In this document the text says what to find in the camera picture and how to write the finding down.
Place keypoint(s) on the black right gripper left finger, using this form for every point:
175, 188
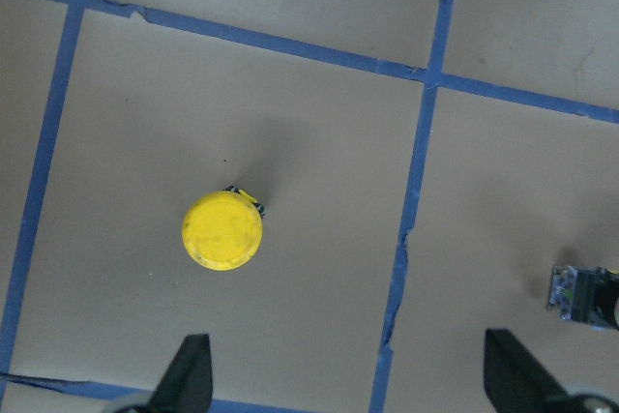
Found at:
187, 384

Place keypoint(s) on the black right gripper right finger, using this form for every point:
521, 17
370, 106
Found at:
515, 381

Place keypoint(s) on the yellow push button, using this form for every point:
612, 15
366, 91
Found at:
223, 230

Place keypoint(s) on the red push button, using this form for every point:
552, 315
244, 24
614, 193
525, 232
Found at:
584, 295

